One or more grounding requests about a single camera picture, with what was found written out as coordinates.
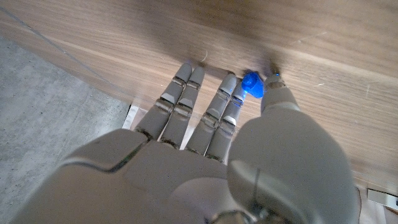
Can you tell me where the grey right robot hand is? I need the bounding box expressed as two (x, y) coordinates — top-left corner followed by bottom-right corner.
(12, 63), (361, 224)

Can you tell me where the blue pen cap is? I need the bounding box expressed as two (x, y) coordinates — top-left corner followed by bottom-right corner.
(241, 72), (265, 99)

